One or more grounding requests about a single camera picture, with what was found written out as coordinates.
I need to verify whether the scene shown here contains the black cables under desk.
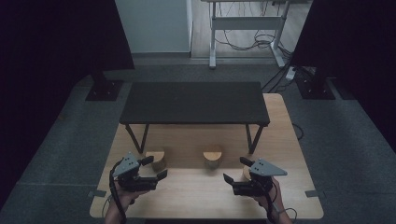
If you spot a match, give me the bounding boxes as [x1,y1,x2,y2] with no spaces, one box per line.
[214,1,293,53]

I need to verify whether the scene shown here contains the white cabinet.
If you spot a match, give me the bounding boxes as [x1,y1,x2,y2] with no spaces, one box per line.
[115,0,193,59]

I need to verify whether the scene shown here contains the dark curtain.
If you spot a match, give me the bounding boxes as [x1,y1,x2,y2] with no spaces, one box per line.
[0,0,135,208]
[290,0,396,153]

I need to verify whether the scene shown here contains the person's right hand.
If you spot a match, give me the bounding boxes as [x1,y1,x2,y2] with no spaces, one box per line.
[252,176,286,216]

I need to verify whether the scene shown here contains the black floor cable loop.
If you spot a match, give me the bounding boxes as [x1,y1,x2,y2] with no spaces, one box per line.
[291,122,304,141]

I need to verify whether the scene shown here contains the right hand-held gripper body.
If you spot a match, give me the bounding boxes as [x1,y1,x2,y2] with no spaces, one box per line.
[233,158,288,198]

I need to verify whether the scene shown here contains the white desk frame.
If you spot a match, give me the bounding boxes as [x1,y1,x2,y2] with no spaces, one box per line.
[200,0,292,70]

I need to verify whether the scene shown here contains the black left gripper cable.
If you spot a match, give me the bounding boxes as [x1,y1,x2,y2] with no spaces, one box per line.
[108,160,128,224]

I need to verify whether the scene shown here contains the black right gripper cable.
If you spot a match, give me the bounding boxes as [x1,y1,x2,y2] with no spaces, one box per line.
[262,181,299,224]

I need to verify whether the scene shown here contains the black shelf with metal legs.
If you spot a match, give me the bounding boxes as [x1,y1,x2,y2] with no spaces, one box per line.
[119,81,271,155]

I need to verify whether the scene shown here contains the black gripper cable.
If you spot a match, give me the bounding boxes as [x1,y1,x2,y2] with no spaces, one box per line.
[262,181,299,224]
[108,160,128,224]

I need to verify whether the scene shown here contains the white power strip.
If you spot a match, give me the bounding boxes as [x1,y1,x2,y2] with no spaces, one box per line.
[285,65,297,81]

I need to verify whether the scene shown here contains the person's left hand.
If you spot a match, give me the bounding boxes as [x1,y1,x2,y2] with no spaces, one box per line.
[114,181,151,213]

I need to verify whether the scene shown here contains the black stand base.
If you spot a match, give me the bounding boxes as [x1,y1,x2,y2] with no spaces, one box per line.
[85,69,125,102]
[295,66,336,101]

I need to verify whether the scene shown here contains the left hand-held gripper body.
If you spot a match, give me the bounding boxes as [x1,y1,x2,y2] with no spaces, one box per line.
[111,151,159,192]

